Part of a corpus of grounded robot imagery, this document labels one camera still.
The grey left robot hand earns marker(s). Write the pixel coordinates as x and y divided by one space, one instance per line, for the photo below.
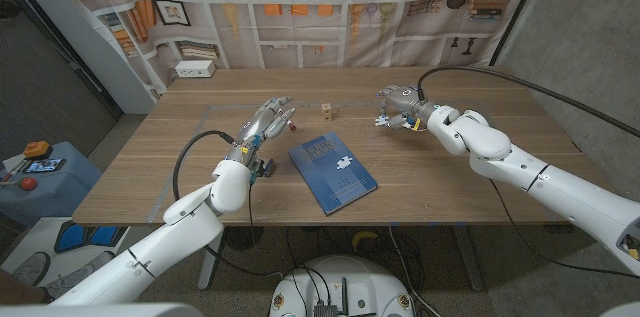
257 127

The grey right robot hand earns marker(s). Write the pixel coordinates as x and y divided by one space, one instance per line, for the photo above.
407 102

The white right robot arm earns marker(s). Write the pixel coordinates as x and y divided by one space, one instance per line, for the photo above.
525 172

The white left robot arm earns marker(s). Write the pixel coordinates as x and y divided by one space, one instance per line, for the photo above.
170 237

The maroon Expo marker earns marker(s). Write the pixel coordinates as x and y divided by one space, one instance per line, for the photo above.
292 127

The small wooden block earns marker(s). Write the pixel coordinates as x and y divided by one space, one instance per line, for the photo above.
326 112

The blue notebook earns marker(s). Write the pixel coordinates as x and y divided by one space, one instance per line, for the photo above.
325 182

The white power outlet box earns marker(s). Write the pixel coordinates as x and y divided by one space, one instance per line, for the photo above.
195 69

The printed bookshelf backdrop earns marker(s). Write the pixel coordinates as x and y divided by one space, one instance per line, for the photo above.
310 32

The yellow object under table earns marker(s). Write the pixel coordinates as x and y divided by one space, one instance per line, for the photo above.
365 237

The white table leg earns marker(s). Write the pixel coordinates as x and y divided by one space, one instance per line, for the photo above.
210 262

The grey table leg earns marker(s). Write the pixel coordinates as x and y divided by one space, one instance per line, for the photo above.
470 262

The white robot torso base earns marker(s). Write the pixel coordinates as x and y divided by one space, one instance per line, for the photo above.
345 282

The white and blue floor board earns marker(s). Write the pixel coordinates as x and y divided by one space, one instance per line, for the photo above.
75 236

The smartphone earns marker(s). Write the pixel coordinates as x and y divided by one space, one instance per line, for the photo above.
45 165

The orange box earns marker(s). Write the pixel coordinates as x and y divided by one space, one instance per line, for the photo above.
37 149

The red emergency stop button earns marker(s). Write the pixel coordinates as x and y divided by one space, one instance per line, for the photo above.
28 183

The grey sneaker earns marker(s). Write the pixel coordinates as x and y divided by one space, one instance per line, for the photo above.
31 268
75 277

